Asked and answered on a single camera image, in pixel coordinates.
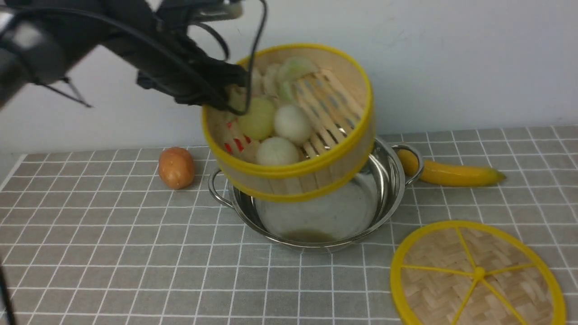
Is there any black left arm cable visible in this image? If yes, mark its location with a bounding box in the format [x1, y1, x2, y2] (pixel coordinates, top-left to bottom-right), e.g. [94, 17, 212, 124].
[0, 0, 268, 116]

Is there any stainless steel two-handled pot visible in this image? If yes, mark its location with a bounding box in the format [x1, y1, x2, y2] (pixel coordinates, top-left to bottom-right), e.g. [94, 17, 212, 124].
[208, 137, 425, 253]

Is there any woven bamboo steamer lid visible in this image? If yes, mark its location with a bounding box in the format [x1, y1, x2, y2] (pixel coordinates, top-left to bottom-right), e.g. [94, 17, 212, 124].
[390, 220, 567, 325]

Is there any white round bun front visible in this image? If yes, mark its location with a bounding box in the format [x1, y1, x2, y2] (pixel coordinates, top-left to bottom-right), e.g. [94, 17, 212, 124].
[256, 137, 300, 165]

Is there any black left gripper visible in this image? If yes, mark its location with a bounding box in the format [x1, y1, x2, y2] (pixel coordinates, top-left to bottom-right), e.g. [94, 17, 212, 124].
[137, 32, 248, 111]

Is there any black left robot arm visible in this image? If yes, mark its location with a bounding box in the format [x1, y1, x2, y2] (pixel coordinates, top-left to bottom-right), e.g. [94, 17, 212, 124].
[1, 0, 250, 114]

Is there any grey checkered tablecloth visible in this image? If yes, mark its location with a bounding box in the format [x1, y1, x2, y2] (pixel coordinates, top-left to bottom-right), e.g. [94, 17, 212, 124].
[0, 125, 578, 325]

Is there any bamboo steamer basket yellow rim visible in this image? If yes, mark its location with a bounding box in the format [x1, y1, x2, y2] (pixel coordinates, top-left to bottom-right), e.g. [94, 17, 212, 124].
[202, 43, 375, 202]

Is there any green crescent dumpling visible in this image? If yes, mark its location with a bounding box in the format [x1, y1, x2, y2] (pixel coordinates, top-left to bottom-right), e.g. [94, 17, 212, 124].
[276, 57, 319, 105]

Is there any white round bun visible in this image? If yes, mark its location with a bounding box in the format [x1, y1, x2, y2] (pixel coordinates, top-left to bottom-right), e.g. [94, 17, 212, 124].
[256, 137, 300, 165]
[273, 104, 313, 146]

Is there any brown potato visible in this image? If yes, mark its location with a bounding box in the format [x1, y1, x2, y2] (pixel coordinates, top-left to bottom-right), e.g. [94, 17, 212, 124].
[158, 147, 196, 190]

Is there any yellow banana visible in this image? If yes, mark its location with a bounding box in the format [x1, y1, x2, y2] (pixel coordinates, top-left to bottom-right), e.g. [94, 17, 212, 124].
[396, 149, 506, 187]

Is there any green round bun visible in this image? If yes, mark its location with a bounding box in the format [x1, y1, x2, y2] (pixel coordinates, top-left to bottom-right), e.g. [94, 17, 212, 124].
[238, 97, 277, 141]

